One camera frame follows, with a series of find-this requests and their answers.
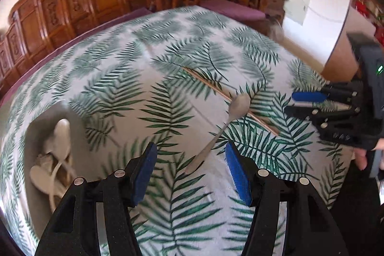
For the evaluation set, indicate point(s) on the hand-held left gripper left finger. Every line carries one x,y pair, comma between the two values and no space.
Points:
144,172

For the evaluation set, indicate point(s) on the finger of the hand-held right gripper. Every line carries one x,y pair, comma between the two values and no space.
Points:
303,112
309,96

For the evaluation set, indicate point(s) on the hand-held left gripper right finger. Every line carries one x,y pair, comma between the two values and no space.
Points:
238,173

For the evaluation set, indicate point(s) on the metal spoon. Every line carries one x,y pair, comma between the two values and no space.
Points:
238,107

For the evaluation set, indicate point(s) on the white plastic spoon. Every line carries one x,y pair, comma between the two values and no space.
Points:
42,179
61,136

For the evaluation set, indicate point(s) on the light wooden chopstick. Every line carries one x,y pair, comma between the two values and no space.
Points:
210,85

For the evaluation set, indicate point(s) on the grey plastic tray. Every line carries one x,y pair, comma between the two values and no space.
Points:
34,136

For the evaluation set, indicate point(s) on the person's right hand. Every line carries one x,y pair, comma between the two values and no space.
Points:
361,158

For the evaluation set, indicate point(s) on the shelf with colourful goods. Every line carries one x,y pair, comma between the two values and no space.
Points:
370,4

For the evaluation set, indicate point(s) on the short purple seat cushion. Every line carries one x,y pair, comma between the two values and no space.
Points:
237,10

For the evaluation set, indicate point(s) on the person's dark clothing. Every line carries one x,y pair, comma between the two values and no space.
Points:
360,220

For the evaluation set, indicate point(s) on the leaf print tablecloth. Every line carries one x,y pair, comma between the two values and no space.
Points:
135,43

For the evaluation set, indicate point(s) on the long purple seat cushion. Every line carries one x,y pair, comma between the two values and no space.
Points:
45,59

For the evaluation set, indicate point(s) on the long carved wooden bench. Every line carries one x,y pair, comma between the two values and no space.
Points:
60,7

